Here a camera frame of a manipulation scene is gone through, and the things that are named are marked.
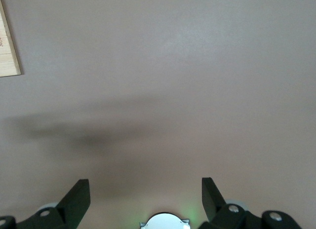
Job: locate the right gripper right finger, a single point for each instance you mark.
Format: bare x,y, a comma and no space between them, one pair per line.
212,204

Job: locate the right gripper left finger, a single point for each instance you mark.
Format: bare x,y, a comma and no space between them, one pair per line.
74,204

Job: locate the wooden cutting board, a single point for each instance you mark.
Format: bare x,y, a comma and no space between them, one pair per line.
7,58

